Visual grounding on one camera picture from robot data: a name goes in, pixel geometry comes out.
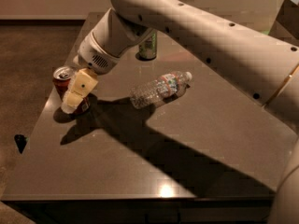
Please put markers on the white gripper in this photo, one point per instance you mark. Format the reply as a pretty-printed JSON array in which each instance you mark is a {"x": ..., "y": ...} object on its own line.
[{"x": 93, "y": 57}]

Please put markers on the red coke can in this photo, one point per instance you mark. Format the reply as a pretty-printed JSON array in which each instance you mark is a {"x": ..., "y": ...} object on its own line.
[{"x": 61, "y": 78}]

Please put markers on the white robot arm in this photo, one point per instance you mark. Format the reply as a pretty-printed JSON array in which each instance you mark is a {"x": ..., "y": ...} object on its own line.
[{"x": 264, "y": 68}]

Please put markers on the green soda can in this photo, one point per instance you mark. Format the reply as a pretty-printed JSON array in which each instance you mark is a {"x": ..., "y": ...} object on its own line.
[{"x": 148, "y": 48}]

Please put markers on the clear plastic water bottle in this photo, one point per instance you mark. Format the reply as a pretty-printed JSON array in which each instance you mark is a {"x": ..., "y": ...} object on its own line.
[{"x": 159, "y": 90}]

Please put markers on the small black floor object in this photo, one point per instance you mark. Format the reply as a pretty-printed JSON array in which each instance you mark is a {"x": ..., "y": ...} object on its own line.
[{"x": 21, "y": 142}]

